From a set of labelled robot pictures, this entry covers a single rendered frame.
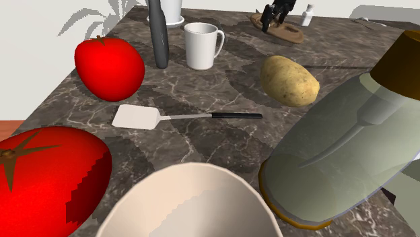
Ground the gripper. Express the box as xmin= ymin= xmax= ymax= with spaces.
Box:
xmin=260 ymin=0 xmax=298 ymax=34

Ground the tan wooden bread loaf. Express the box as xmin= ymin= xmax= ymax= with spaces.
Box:
xmin=250 ymin=13 xmax=305 ymax=44

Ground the small white bottle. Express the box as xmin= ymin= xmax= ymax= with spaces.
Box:
xmin=300 ymin=3 xmax=316 ymax=27

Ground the yellow potato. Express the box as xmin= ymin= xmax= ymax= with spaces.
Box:
xmin=260 ymin=55 xmax=321 ymax=108

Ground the white mug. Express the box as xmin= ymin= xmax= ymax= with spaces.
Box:
xmin=183 ymin=22 xmax=226 ymax=71

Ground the silver cutlery piece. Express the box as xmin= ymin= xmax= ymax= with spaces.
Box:
xmin=353 ymin=17 xmax=388 ymax=28

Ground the white cup on saucer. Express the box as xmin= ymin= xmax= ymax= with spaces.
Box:
xmin=146 ymin=0 xmax=186 ymax=28

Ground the dark grey pepper mill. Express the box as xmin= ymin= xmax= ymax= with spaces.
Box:
xmin=147 ymin=0 xmax=170 ymax=70

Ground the glass jar brown lid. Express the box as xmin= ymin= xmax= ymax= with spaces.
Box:
xmin=258 ymin=30 xmax=420 ymax=231

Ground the small red tomato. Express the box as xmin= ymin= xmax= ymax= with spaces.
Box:
xmin=74 ymin=35 xmax=146 ymax=102

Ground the cream bowl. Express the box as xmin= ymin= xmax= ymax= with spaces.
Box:
xmin=95 ymin=162 xmax=283 ymax=237

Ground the large red tomato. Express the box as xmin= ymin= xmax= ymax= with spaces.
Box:
xmin=0 ymin=126 xmax=113 ymax=237

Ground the white spatula black handle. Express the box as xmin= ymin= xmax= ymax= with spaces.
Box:
xmin=111 ymin=104 xmax=263 ymax=131

